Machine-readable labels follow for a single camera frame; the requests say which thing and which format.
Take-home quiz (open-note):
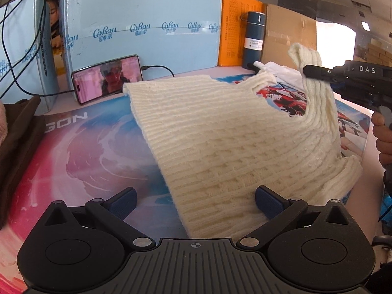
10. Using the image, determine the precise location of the white cloth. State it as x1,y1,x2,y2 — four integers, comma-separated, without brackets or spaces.
253,61,307,87

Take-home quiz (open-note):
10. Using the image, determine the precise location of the brown cloth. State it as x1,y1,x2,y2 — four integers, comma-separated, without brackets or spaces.
0,95,47,230

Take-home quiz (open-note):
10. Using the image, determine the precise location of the cream knitted sweater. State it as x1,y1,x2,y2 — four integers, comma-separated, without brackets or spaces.
122,42,364,240

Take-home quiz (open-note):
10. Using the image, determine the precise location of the stack of tan boxes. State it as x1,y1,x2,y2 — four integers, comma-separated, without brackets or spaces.
356,37,392,65

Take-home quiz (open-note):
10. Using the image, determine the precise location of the dark blue vacuum bottle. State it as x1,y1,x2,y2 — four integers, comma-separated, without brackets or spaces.
242,11,266,70

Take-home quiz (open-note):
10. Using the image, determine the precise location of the light blue box with side label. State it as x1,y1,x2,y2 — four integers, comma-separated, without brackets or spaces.
0,0,61,114

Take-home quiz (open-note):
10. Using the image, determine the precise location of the large light blue cardboard box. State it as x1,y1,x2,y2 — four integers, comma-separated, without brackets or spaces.
59,0,223,78

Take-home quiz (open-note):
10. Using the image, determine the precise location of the person's right hand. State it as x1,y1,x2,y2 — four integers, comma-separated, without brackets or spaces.
372,111,392,166

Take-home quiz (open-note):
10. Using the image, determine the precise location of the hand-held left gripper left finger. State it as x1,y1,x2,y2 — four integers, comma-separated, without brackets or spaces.
42,187,157,251

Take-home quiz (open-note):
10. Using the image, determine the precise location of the smartphone with lit screen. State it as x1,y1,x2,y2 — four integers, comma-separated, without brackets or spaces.
71,54,142,105

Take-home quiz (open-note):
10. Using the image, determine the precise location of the brown cardboard box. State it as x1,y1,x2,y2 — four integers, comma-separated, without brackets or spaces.
260,4,318,68

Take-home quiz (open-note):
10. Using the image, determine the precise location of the printed figure poster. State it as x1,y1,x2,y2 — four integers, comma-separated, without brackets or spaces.
45,0,67,77

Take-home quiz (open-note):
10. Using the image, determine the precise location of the black phone charging cable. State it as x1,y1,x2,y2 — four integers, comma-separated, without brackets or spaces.
141,65,175,78

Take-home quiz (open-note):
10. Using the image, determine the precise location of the black power cable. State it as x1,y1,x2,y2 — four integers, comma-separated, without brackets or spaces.
0,0,75,97
0,0,49,56

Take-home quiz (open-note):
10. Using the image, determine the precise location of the orange cardboard box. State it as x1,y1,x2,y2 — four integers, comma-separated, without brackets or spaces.
218,0,268,67

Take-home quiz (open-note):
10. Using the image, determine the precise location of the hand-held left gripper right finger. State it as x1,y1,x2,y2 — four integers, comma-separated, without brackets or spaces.
236,185,352,251

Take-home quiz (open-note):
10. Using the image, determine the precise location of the printed desk mat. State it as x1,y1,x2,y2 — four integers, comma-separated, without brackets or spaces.
0,66,372,294

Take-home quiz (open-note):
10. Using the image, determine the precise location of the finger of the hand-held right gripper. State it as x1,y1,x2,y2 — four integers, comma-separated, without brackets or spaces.
303,64,337,82

